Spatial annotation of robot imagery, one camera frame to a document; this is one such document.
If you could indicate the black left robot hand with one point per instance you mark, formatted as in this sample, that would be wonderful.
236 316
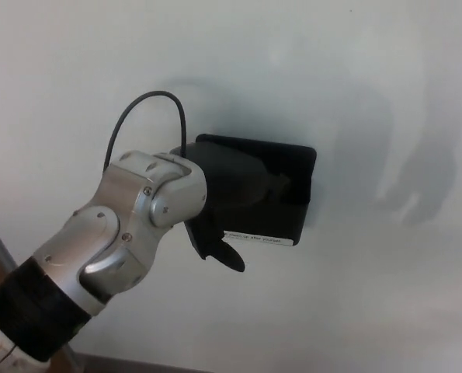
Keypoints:
234 182

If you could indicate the black magnetic marker holder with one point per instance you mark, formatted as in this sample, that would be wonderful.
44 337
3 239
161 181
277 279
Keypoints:
265 221

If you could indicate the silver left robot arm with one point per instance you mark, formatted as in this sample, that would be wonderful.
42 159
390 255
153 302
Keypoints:
118 202

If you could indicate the white whiteboard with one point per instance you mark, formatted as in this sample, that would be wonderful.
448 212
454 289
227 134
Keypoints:
331 77

